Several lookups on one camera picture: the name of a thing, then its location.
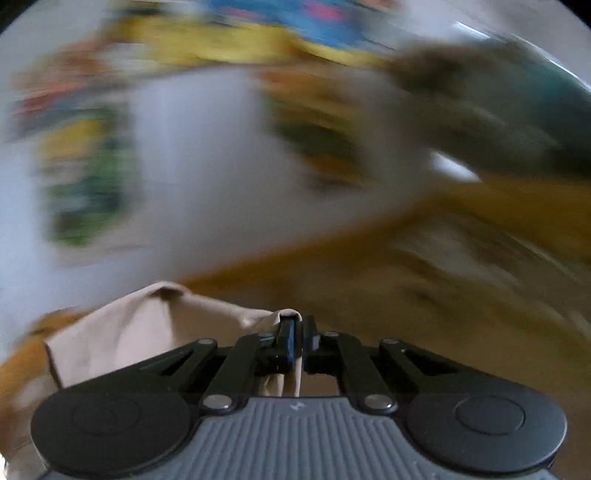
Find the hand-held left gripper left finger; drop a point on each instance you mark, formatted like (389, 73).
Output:
(289, 345)

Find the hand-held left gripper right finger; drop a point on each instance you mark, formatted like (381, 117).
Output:
(308, 350)

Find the beige garment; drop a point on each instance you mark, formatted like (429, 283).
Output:
(152, 327)

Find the grey fuzzy cloth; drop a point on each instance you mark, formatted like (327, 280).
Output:
(461, 92)

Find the orange and green wall poster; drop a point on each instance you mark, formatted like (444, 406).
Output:
(314, 124)

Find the dark green wall poster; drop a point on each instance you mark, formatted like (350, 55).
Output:
(87, 194)

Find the orange and red wall poster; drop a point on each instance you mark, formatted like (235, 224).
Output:
(60, 87)

